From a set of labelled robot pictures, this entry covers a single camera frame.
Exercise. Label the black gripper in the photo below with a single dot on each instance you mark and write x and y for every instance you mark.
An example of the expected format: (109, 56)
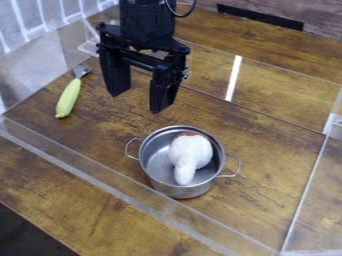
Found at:
(141, 39)

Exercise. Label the white plush mushroom red cap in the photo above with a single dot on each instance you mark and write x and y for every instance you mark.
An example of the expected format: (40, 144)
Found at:
(189, 154)

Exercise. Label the silver metal pot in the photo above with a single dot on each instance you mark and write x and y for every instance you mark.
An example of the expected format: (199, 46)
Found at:
(149, 152)

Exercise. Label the black strip on table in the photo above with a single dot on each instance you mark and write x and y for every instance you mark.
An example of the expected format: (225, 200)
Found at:
(260, 17)

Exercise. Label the clear acrylic triangular bracket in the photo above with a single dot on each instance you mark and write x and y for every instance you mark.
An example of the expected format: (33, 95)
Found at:
(88, 46)

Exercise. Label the yellow-green handled spatula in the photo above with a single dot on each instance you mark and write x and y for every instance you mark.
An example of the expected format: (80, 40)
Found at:
(69, 94)

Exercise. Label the clear acrylic barrier wall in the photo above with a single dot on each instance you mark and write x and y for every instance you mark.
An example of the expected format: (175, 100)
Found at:
(263, 91)

